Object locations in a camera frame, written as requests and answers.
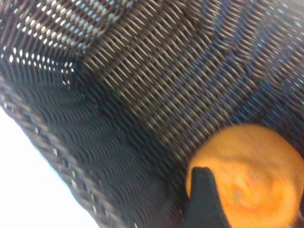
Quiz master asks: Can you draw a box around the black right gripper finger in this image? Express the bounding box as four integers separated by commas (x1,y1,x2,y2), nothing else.
182,166,232,228

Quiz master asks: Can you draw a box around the orange fruit with knobbly stem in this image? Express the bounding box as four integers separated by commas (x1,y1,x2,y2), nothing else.
185,123,304,228

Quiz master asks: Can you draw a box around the dark brown woven basket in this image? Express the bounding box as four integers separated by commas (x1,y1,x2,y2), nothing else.
0,0,304,228

